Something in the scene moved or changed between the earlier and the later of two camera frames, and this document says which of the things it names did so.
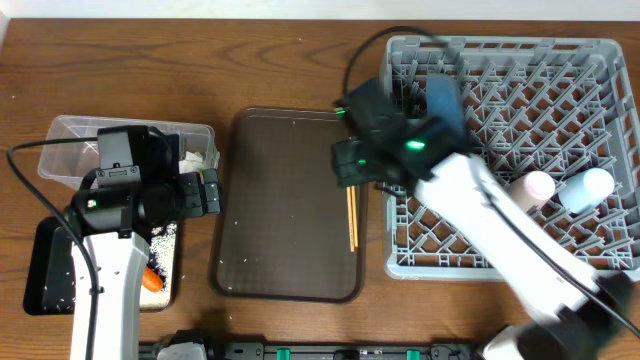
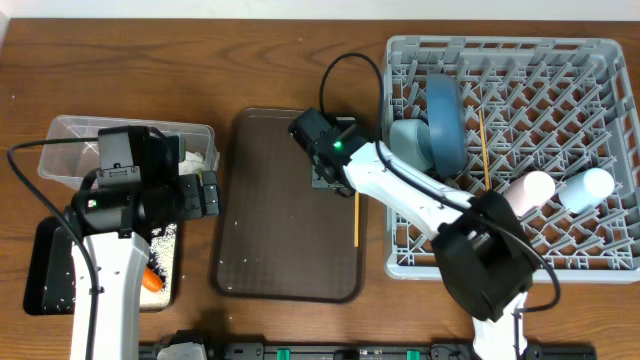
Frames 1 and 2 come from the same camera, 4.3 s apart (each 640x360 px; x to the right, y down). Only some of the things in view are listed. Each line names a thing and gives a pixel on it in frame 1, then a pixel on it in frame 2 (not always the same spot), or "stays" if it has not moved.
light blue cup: (585, 190) stays
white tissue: (193, 163) stays
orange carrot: (151, 280) stays
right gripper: (346, 175) → (317, 181)
